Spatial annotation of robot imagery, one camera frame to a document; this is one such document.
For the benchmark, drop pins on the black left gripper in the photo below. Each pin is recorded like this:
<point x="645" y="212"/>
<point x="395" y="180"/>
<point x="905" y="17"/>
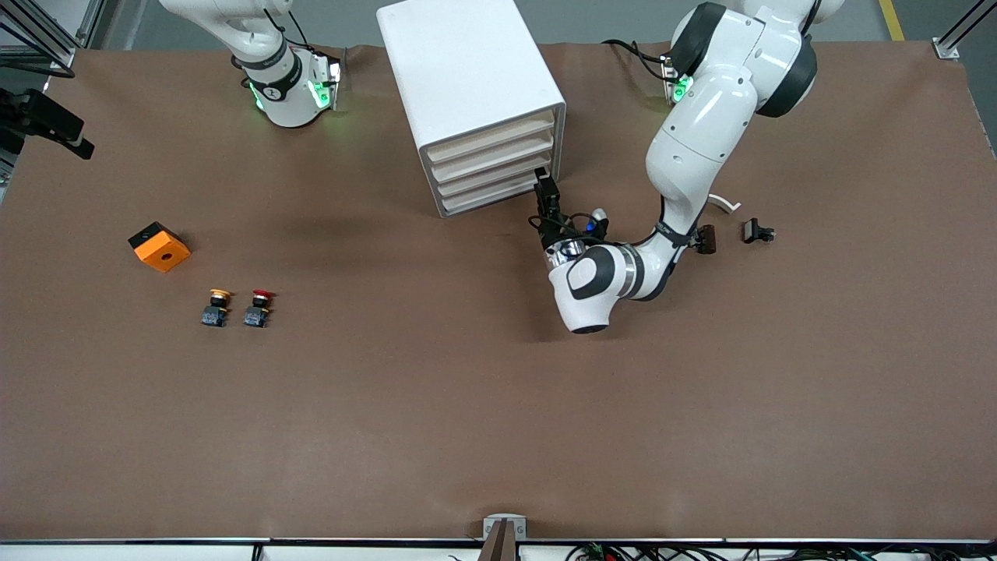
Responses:
<point x="554" y="231"/>

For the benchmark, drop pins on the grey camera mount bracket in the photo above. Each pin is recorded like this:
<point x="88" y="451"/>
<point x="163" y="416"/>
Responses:
<point x="505" y="526"/>

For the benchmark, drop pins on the cream plastic drawer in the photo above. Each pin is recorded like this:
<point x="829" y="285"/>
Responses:
<point x="491" y="139"/>
<point x="491" y="190"/>
<point x="491" y="173"/>
<point x="491" y="156"/>

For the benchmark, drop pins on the red push button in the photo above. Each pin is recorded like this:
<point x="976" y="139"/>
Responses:
<point x="257" y="315"/>

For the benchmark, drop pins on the small black plastic part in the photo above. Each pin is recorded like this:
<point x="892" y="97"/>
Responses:
<point x="752" y="231"/>

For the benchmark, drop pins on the white drawer cabinet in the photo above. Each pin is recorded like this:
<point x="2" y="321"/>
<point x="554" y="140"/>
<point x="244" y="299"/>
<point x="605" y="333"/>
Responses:
<point x="467" y="62"/>

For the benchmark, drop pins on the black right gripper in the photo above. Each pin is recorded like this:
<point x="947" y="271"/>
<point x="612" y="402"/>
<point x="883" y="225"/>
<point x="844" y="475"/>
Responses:
<point x="9" y="115"/>

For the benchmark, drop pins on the white table edge rail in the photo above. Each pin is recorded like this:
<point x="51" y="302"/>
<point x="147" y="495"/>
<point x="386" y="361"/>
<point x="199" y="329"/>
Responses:
<point x="156" y="552"/>

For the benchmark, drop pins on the yellow push button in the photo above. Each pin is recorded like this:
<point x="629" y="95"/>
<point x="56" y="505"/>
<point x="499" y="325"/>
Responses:
<point x="216" y="315"/>

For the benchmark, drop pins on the small brown metal part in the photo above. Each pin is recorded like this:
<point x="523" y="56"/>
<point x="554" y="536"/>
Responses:
<point x="709" y="240"/>

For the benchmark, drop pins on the orange black button box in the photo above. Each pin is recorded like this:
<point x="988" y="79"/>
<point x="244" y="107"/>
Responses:
<point x="163" y="253"/>

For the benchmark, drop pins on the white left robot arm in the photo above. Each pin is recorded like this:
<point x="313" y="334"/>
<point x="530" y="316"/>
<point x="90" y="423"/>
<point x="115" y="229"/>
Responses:
<point x="701" y="132"/>

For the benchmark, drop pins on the white curved plastic part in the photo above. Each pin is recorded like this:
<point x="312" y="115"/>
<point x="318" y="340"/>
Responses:
<point x="724" y="202"/>

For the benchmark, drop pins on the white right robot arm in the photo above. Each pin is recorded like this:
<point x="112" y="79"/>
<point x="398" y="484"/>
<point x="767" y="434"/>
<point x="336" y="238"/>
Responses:
<point x="284" y="93"/>

